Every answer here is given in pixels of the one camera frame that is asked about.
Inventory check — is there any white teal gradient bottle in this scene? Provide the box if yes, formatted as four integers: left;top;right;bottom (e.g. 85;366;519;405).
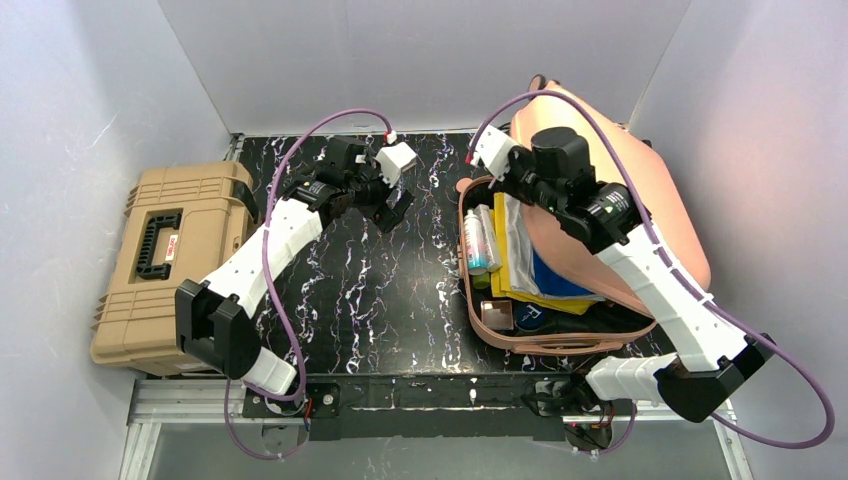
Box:
463;209;488;276

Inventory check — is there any blue microfibre towel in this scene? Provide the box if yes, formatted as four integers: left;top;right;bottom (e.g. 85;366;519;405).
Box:
532;251;594;298

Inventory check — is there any white shirt blue print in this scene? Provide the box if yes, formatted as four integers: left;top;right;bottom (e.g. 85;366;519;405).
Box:
504;194;545;297

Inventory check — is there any pink suitcase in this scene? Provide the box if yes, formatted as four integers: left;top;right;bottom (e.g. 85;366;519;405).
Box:
458;75;713;355

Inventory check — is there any yellow garment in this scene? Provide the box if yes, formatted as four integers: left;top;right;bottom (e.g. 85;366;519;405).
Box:
492;193;602;314

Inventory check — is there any dark round jar lid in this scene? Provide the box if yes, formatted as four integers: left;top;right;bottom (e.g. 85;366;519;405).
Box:
513;304;547;331

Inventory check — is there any brown leather wallet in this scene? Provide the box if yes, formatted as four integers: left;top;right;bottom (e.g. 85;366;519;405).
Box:
480;299;515;332

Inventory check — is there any yellow-green spray bottle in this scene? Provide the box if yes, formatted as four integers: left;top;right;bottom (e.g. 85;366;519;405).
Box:
470;272;491;290

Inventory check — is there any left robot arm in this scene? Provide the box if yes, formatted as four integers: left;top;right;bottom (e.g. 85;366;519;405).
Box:
175;137;417;400

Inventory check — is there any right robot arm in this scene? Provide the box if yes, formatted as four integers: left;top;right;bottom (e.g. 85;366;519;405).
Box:
486;146;774;422

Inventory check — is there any tan plastic tool case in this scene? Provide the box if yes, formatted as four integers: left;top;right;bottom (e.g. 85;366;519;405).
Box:
90;161;260;377

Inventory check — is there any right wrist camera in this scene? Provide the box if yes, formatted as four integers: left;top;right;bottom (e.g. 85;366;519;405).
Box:
468;126;595;182

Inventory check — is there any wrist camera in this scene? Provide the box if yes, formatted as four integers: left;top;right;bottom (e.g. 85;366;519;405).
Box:
468;126;595;182
375;142;417;187

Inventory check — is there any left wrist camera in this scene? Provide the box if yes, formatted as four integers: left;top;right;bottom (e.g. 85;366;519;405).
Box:
375;142;417;187

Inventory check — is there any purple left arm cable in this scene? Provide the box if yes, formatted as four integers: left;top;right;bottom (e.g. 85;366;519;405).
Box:
223;108;396;462

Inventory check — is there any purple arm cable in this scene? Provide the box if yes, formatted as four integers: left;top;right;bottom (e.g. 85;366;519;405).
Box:
467;88;836;458
223;108;396;462

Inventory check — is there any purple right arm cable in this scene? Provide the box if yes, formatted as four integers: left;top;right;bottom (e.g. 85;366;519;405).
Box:
467;88;836;458

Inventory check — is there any aluminium frame rail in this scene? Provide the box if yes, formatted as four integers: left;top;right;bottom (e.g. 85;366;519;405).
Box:
119;374;755;480

